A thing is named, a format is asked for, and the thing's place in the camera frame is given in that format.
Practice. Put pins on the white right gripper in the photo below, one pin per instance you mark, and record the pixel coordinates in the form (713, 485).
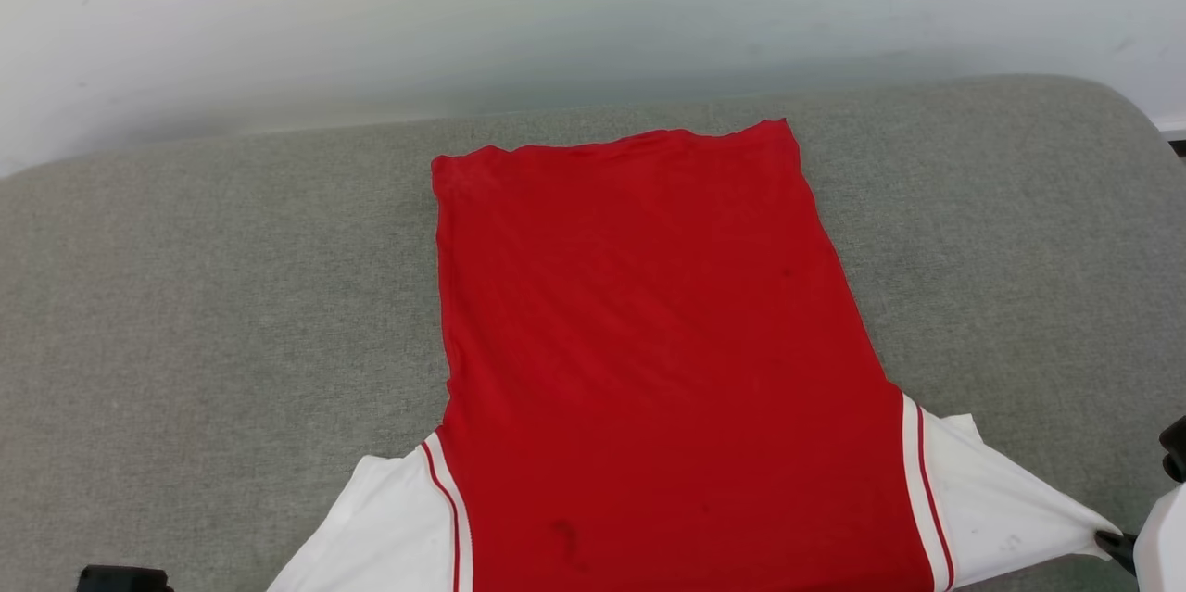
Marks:
(1166, 546)

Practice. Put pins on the grey fabric sofa cushion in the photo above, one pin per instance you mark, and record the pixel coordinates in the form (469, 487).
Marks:
(232, 296)

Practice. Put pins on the red and white shirt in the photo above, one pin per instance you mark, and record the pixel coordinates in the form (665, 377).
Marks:
(649, 342)

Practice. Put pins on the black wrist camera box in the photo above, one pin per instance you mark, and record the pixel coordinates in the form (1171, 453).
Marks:
(1177, 448)
(120, 579)

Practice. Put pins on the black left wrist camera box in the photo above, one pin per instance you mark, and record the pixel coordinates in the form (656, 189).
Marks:
(120, 579)

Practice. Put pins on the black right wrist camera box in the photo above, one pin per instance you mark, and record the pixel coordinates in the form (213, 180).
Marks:
(1177, 448)

